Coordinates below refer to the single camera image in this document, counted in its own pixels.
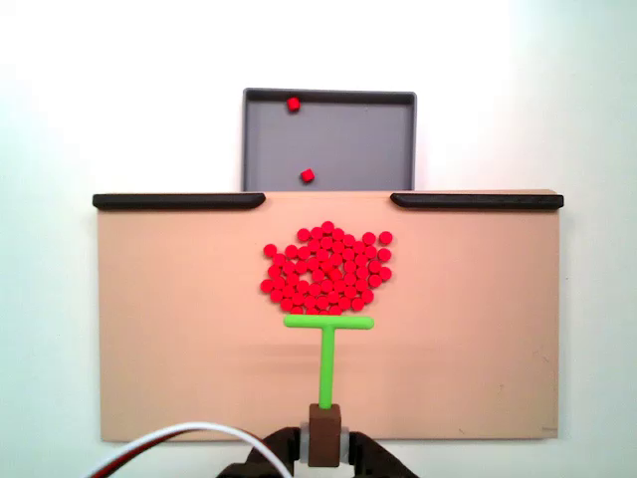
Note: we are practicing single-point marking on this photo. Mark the green T-shaped pusher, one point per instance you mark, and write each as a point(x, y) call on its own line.
point(327, 358)

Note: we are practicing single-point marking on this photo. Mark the pile of red granules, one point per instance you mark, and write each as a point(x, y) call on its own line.
point(328, 269)

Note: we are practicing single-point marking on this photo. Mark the grey rectangular container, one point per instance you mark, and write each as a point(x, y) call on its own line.
point(348, 144)

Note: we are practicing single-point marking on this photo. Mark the beige flat board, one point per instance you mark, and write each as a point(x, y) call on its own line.
point(174, 299)

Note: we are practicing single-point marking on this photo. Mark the red cylindrical granule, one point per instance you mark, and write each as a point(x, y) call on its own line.
point(307, 175)
point(293, 103)

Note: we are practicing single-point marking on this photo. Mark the black edge rail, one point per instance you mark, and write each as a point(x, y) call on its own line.
point(478, 200)
point(174, 201)

